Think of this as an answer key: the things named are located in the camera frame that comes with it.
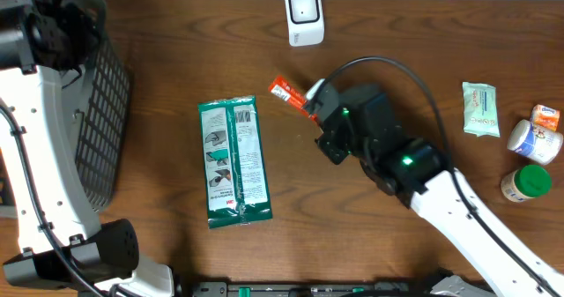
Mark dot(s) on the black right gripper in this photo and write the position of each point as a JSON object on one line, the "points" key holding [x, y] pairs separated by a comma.
{"points": [[330, 141]]}

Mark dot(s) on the red snack package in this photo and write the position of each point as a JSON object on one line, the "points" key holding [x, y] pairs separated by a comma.
{"points": [[282, 89]]}

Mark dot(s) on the green white wipes pack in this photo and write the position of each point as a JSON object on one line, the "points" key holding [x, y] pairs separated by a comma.
{"points": [[480, 110]]}

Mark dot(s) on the green lid jar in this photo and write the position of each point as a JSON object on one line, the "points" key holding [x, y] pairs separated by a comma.
{"points": [[526, 183]]}

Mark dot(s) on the orange Kleenex tissue pack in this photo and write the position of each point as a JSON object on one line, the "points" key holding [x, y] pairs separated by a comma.
{"points": [[546, 117]]}

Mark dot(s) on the white round tub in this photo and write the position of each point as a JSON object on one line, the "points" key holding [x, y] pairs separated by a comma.
{"points": [[535, 142]]}

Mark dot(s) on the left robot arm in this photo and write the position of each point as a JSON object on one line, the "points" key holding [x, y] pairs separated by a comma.
{"points": [[62, 242]]}

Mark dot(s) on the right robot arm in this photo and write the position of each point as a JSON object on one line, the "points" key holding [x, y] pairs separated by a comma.
{"points": [[420, 177]]}

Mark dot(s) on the white barcode scanner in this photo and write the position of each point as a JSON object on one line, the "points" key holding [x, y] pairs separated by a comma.
{"points": [[305, 22]]}

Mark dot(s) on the grey plastic shopping basket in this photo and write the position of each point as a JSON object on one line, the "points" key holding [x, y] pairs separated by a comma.
{"points": [[69, 38]]}

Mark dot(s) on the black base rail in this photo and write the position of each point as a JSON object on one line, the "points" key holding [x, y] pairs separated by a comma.
{"points": [[449, 286]]}

